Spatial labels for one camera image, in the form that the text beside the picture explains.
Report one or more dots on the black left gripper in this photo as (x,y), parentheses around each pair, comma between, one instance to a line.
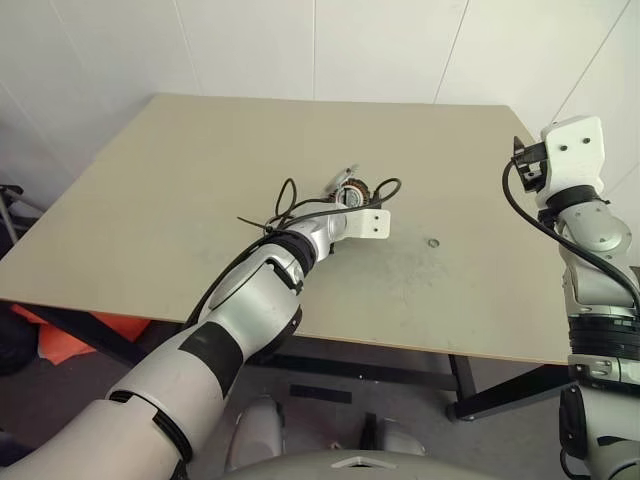
(372,204)

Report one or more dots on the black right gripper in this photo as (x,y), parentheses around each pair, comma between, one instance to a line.
(532,167)

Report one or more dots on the silver spoked rotor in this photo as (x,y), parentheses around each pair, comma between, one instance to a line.
(350,196)

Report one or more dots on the silver motor housing with lid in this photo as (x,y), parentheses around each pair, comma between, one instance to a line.
(340,180)

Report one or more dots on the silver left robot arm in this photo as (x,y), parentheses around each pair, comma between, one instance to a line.
(250,300)

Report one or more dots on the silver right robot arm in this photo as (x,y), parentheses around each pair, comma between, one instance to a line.
(595,235)

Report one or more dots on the black tape strip on floor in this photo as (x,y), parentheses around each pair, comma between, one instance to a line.
(320,393)

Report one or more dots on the silver rounded robot leg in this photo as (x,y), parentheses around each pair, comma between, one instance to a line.
(257,430)
(400,440)

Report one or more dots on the grey robot torso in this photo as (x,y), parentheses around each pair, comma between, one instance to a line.
(350,467)

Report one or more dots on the orange sheet on floor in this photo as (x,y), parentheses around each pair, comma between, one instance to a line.
(65,340)

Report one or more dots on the black rounded floor object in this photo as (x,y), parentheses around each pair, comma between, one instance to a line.
(12,350)

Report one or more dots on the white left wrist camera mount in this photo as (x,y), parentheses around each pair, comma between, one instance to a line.
(367,225)

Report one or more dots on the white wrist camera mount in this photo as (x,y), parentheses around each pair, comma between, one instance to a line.
(367,225)
(575,155)

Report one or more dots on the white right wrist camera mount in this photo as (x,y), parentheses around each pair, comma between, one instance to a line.
(575,155)

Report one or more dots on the black metal table frame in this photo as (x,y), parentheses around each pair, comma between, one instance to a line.
(465,380)

